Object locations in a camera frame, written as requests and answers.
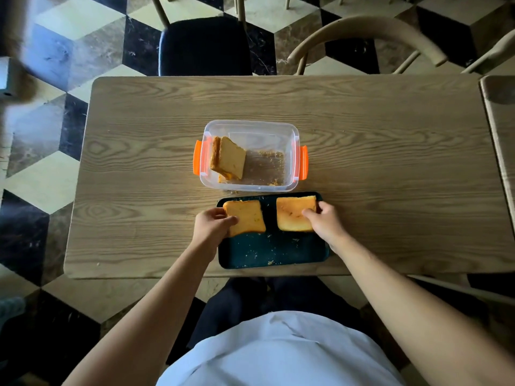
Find dark green rectangular tray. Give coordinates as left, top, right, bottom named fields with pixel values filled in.
left=216, top=191, right=330, bottom=270

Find wooden side table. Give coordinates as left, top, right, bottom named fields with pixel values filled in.
left=480, top=75, right=515, bottom=237

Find person's white shirt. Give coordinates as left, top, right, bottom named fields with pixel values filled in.
left=156, top=310, right=407, bottom=386

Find clear container with orange clips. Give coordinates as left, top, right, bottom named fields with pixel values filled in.
left=193, top=120, right=309, bottom=192

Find person's left hand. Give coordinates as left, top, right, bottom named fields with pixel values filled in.
left=191, top=207, right=239, bottom=259

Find person's right hand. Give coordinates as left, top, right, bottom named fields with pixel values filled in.
left=302, top=201, right=351, bottom=254

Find toasted bread slice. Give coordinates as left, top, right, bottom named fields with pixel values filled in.
left=210, top=136, right=246, bottom=182
left=223, top=200, right=267, bottom=237
left=276, top=195, right=318, bottom=232

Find grey metal object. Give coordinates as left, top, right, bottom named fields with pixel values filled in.
left=0, top=56, right=21, bottom=99

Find person's left forearm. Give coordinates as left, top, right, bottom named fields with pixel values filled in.
left=62, top=243, right=216, bottom=386

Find chair with black seat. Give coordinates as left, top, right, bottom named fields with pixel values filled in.
left=150, top=0, right=253, bottom=77

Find person's right forearm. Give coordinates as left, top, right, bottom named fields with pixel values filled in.
left=328, top=235, right=515, bottom=386

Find light wooden chair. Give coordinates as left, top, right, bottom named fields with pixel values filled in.
left=462, top=30, right=515, bottom=75

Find person's dark trousers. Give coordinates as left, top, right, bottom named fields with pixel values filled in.
left=187, top=276, right=379, bottom=350

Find wooden chair with curved backrest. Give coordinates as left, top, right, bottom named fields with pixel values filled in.
left=287, top=15, right=448, bottom=75

